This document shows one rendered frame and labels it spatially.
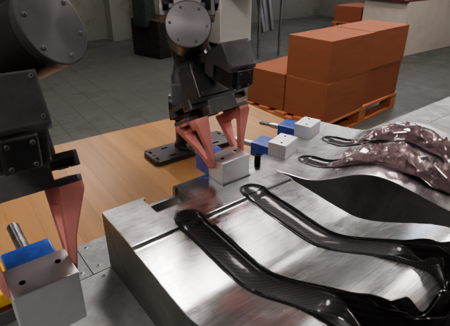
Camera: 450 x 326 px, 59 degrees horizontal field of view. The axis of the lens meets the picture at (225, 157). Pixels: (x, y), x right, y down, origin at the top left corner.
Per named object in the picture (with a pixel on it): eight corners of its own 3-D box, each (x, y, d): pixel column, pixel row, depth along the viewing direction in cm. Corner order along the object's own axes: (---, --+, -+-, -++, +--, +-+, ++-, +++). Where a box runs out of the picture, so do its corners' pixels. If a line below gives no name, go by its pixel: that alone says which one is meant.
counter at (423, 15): (473, 40, 627) (487, -8, 595) (396, 57, 520) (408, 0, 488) (433, 34, 675) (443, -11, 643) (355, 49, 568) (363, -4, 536)
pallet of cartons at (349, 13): (412, 31, 703) (421, -10, 672) (381, 37, 655) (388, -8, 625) (357, 23, 790) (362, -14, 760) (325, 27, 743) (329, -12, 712)
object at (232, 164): (176, 163, 67) (173, 133, 65) (200, 154, 70) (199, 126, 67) (223, 196, 58) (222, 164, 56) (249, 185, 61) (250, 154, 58)
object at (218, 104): (264, 150, 59) (245, 90, 58) (226, 165, 55) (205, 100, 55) (238, 155, 65) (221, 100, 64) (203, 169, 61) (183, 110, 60)
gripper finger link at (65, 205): (110, 263, 33) (76, 155, 32) (18, 304, 29) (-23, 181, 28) (88, 254, 39) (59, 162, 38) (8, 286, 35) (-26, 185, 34)
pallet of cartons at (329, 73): (236, 112, 338) (236, 26, 306) (326, 87, 403) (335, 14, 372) (313, 145, 278) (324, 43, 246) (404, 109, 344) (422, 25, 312)
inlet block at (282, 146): (226, 154, 80) (226, 130, 78) (239, 146, 84) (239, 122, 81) (283, 173, 73) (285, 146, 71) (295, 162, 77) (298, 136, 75)
